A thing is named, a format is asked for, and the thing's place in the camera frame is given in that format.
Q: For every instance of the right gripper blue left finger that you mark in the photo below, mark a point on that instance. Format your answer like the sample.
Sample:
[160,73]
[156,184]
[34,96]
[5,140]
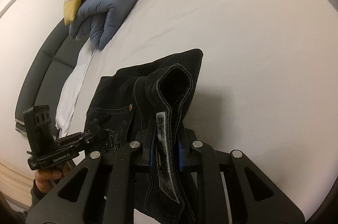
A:
[150,141]

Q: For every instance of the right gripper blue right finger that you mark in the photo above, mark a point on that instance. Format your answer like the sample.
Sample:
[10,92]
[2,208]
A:
[180,156]

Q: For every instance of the black denim pants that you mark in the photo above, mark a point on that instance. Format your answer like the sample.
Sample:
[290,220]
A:
[125,102]

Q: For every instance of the person's left hand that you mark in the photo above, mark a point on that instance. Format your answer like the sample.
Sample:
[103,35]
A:
[44,178]

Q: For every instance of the dark grey padded headboard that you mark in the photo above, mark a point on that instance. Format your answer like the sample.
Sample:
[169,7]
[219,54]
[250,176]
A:
[46,77]

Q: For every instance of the round white bed mattress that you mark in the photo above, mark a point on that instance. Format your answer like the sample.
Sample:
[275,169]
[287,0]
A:
[267,85]

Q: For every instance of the rolled blue duvet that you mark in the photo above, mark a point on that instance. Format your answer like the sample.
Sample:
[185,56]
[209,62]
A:
[100,20]

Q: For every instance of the yellow patterned cushion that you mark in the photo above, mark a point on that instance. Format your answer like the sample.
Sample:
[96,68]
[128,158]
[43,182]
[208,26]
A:
[70,9]

